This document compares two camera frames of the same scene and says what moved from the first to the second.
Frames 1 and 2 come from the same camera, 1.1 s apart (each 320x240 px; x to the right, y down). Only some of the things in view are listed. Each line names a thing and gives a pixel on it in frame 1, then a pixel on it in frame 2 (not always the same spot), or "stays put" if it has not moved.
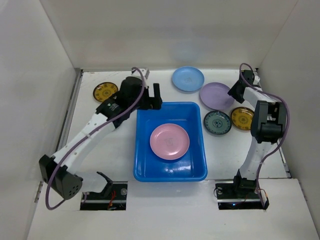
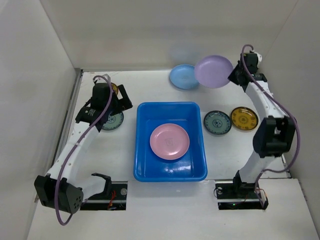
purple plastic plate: x=214 y=95 -> x=213 y=71
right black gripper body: x=236 y=91 -> x=236 y=74
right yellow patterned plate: x=242 y=117 stays put
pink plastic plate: x=169 y=141 stays put
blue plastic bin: x=191 y=167 stays put
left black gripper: x=153 y=103 -> x=123 y=103
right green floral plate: x=217 y=122 stays put
